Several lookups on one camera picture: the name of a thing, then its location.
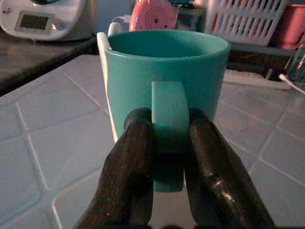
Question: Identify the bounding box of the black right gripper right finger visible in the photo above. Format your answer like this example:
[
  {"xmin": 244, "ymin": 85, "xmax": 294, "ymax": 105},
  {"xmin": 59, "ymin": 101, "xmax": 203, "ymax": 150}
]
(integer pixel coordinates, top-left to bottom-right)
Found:
[{"xmin": 184, "ymin": 108, "xmax": 275, "ymax": 228}]

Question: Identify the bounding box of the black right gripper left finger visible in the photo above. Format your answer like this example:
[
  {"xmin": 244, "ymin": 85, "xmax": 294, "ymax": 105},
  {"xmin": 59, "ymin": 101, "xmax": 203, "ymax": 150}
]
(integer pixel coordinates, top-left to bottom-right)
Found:
[{"xmin": 73, "ymin": 107, "xmax": 154, "ymax": 229}]

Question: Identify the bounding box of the teal ceramic mug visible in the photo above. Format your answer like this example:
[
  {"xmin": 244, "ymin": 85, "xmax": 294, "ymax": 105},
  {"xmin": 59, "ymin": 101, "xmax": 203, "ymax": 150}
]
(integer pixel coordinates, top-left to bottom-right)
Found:
[{"xmin": 104, "ymin": 30, "xmax": 232, "ymax": 193}]

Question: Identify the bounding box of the white power strip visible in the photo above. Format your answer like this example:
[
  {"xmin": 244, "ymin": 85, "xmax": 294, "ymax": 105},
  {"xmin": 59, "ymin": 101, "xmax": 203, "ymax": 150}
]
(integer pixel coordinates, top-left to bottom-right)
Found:
[{"xmin": 224, "ymin": 68, "xmax": 292, "ymax": 91}]

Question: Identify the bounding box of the white ceramic cup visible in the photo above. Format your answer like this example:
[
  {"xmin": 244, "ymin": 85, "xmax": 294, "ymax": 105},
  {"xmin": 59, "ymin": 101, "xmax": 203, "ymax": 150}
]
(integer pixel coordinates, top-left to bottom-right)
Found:
[{"xmin": 96, "ymin": 22, "xmax": 122, "ymax": 142}]

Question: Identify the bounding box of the pink round plastic object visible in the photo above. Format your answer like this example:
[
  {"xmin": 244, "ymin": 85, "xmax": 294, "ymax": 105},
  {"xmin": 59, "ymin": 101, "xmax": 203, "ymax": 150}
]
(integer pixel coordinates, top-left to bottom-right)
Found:
[{"xmin": 129, "ymin": 0, "xmax": 177, "ymax": 32}]

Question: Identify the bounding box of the white plastic lattice basket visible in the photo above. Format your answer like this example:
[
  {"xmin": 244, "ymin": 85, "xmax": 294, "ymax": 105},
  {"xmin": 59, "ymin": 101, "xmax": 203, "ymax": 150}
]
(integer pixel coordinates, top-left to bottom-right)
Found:
[{"xmin": 204, "ymin": 0, "xmax": 289, "ymax": 47}]

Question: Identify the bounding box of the white kitchen appliance with display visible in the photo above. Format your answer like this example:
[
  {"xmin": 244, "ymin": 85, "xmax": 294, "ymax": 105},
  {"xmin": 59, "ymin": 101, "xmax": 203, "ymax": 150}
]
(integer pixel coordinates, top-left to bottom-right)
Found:
[{"xmin": 0, "ymin": 0, "xmax": 92, "ymax": 42}]

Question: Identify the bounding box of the red plastic container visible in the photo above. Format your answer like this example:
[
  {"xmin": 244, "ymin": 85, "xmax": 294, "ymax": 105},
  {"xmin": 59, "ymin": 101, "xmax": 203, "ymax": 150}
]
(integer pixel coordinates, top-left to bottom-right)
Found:
[{"xmin": 274, "ymin": 4, "xmax": 305, "ymax": 50}]

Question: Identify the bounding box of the white cable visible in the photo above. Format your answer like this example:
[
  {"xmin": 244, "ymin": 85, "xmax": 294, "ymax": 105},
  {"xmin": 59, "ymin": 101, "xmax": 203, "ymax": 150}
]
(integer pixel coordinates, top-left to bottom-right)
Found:
[{"xmin": 278, "ymin": 73, "xmax": 305, "ymax": 95}]

